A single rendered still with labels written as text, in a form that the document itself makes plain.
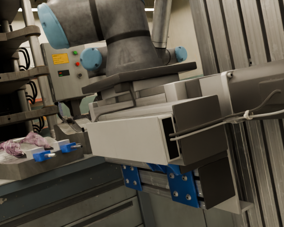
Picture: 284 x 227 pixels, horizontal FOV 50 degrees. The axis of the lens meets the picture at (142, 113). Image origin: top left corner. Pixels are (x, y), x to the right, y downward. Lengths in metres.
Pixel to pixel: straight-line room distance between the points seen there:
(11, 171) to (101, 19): 0.59
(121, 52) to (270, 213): 0.50
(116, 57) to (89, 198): 0.67
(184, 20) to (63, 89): 8.14
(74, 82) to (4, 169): 1.16
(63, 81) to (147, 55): 1.45
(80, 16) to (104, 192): 0.75
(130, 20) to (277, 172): 0.47
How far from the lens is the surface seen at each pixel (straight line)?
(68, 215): 1.23
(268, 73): 0.46
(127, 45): 0.74
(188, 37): 9.90
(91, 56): 1.05
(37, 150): 1.09
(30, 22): 2.04
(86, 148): 1.23
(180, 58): 1.46
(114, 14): 0.76
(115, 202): 1.30
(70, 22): 0.77
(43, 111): 1.95
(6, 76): 2.00
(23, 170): 1.05
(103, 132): 0.57
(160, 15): 1.36
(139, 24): 0.76
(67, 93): 2.14
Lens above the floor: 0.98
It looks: 3 degrees down
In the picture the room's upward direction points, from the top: 12 degrees counter-clockwise
